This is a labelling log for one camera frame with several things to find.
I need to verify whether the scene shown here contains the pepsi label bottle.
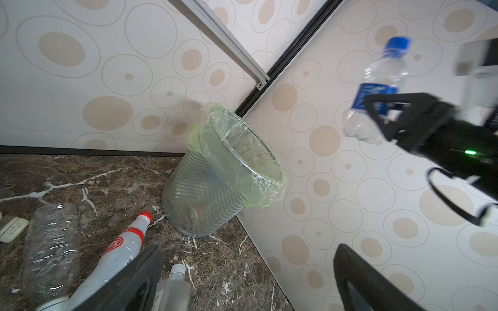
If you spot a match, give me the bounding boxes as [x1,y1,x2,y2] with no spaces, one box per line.
[342,36,411,143]

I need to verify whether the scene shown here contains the mesh bin with green liner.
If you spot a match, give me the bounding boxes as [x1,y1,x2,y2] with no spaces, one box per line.
[162,102,287,238]

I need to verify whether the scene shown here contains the brown tea bottle at back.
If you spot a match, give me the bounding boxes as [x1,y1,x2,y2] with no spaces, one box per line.
[0,214,29,243]

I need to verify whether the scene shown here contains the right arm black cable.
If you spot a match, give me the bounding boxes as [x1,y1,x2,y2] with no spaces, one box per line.
[426,166,498,227]

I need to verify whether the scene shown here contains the black right corner post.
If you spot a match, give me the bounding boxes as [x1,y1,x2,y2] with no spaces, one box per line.
[235,0,346,117]

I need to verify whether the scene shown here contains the horizontal aluminium back rail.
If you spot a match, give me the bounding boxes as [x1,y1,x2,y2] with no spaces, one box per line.
[168,0,271,91]

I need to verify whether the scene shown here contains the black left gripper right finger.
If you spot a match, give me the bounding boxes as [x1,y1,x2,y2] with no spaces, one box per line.
[333,244,423,310]

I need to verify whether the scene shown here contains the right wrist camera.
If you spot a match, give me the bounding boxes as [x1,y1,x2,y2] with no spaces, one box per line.
[455,38,497,119]

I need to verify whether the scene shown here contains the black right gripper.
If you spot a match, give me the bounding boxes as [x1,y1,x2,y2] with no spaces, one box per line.
[364,93,497,200]

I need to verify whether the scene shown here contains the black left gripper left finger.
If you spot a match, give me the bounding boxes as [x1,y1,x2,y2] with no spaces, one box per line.
[75,245,163,311]

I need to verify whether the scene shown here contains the large clear square bottle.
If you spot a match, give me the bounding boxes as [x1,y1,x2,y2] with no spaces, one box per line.
[152,264,191,311]

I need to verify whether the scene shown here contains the clear crushed unlabeled bottle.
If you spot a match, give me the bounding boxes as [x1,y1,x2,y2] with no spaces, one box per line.
[22,203,80,310]

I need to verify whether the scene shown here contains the red cap white bottle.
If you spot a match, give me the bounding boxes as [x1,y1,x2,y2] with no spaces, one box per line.
[36,210,154,311]

